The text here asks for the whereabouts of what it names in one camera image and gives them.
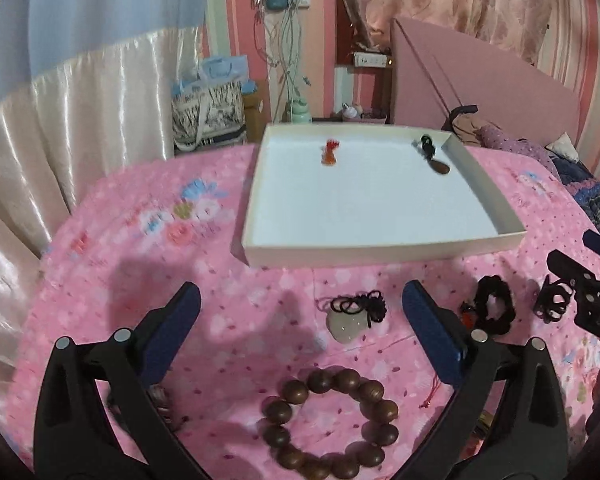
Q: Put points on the black scrunchie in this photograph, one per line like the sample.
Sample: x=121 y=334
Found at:
x=502 y=317

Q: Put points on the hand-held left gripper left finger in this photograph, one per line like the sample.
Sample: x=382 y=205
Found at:
x=174 y=332

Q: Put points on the small red charm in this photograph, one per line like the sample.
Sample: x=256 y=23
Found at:
x=330 y=154

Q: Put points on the dark blue patterned cloth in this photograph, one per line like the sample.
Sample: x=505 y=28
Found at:
x=595 y=195

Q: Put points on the pink headboard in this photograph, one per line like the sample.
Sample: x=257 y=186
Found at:
x=480 y=75

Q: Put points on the blue sheer curtain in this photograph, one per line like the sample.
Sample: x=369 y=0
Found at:
x=105 y=5

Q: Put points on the white shallow box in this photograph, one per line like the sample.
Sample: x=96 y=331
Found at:
x=355 y=205

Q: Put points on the cream satin curtain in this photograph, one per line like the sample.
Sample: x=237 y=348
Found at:
x=80 y=125

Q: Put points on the printed tote bag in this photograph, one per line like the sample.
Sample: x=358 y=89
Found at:
x=215 y=110

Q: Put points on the white pillow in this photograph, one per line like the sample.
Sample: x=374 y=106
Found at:
x=562 y=147

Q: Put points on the purple dotted cloth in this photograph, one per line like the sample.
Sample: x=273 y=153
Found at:
x=515 y=147

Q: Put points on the pink floral blanket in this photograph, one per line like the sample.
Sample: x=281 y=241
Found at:
x=180 y=270

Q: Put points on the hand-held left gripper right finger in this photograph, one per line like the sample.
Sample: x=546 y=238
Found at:
x=432 y=332

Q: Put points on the black hanger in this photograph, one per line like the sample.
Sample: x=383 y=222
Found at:
x=462 y=110

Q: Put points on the white power strip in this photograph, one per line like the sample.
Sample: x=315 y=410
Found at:
x=372 y=59

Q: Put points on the brown cardboard box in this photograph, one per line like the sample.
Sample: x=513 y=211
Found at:
x=255 y=120

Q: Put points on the blue gift bag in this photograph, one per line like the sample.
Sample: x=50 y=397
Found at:
x=225 y=67

